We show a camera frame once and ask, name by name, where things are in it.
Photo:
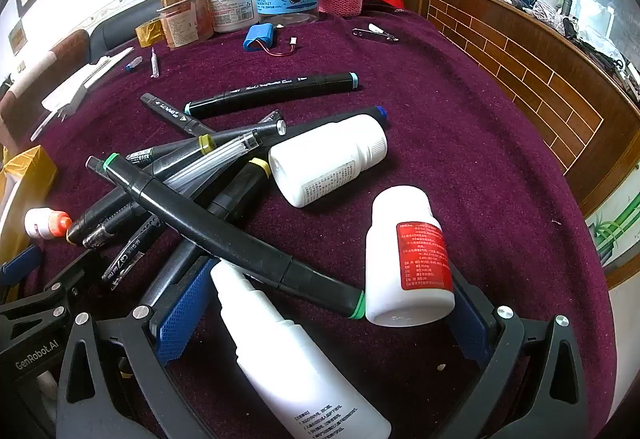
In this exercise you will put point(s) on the white box yellow tape edges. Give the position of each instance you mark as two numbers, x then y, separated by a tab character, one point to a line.
27	179

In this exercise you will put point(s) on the pile of black marker pens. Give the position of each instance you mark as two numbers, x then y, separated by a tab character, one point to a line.
170	164

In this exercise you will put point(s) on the white bottle red label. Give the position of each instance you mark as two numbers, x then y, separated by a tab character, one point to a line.
400	289

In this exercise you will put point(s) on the small white bottle orange cap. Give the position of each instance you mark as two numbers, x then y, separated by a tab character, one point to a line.
42	223

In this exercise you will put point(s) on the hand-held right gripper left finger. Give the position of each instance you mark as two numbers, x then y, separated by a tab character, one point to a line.
185	314

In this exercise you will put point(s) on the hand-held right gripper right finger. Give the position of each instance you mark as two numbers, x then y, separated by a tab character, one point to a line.
475	334

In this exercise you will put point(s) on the white charger plug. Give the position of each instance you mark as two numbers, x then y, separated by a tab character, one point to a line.
70	94

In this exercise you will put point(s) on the black leather sofa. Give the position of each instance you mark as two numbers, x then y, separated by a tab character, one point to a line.
112	34

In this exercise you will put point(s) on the clear jar orange contents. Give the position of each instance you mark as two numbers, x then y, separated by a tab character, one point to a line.
185	26

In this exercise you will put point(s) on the white squeeze bottle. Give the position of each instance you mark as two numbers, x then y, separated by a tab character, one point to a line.
290	369

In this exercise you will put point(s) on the white paper sheets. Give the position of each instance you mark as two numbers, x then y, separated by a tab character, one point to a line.
97	66

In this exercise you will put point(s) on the metal nail clipper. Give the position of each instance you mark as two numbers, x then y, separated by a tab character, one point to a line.
375	35

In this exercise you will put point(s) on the plain white pill bottle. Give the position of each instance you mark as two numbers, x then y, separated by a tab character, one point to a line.
325	164

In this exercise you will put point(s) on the white plastic jar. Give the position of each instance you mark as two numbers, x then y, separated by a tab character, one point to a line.
229	4

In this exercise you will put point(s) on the bamboo print panel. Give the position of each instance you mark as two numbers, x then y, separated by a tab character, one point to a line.
615	229

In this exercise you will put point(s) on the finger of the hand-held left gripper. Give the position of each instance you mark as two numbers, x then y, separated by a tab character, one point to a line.
20	265
85	281

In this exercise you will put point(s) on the black marker green caps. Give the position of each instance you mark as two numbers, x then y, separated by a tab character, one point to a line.
210	229

